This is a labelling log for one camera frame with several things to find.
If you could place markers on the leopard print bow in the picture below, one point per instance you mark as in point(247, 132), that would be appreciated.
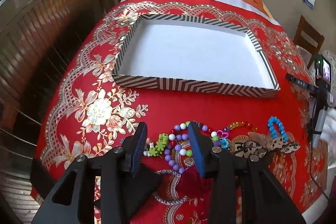
point(249, 148)

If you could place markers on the wooden chair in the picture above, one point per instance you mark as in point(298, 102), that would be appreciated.
point(304, 29)

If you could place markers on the wooden louvered door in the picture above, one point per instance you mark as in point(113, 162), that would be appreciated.
point(39, 29)

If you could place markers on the red floral tablecloth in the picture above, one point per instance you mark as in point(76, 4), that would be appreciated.
point(210, 108)

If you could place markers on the white patterned cloth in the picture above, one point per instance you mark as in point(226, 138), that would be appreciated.
point(329, 54)

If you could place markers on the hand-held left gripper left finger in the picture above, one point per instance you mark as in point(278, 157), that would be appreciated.
point(139, 146)

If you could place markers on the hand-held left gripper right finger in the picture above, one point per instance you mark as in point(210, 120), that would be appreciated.
point(197, 148)

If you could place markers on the striped cardboard box tray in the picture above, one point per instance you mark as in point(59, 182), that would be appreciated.
point(183, 56)

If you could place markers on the red satin bow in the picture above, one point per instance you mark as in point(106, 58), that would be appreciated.
point(189, 182)

